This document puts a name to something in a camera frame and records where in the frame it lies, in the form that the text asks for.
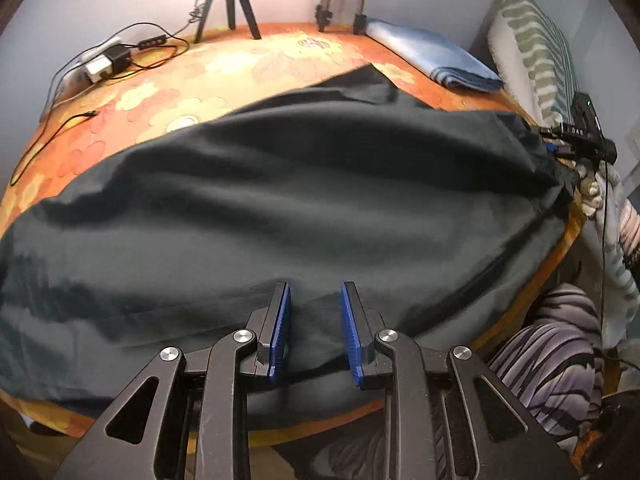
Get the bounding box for dark green pants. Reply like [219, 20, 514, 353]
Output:
[1, 66, 577, 419]

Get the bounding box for right hand white glove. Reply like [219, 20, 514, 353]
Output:
[575, 158, 626, 218]

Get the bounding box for green striped white pillow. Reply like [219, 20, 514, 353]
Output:
[487, 0, 578, 127]

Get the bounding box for folded blue blanket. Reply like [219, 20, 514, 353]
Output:
[364, 18, 503, 93]

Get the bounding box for striped purple trouser leg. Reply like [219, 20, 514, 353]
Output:
[488, 283, 604, 454]

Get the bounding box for black power adapter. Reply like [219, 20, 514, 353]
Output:
[104, 44, 132, 76]

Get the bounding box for white power strip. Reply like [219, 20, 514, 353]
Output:
[62, 36, 123, 84]

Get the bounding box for black cable with switch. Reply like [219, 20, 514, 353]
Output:
[8, 20, 192, 188]

